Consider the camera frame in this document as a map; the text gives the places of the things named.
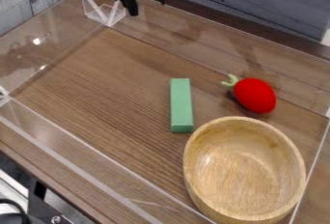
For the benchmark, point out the red plush strawberry toy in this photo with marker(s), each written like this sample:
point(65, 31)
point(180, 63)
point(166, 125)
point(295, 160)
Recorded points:
point(254, 93)

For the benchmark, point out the green rectangular block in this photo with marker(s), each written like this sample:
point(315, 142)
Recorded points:
point(180, 105)

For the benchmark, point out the wooden bowl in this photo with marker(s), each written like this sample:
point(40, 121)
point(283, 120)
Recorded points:
point(244, 171)

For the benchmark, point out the clear acrylic corner bracket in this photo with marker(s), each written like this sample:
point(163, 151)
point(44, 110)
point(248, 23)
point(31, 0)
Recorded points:
point(104, 14)

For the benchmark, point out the clear acrylic tray wall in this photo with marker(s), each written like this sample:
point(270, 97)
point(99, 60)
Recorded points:
point(96, 184)

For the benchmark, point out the black table clamp mount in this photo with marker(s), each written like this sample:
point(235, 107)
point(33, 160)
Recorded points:
point(40, 212)

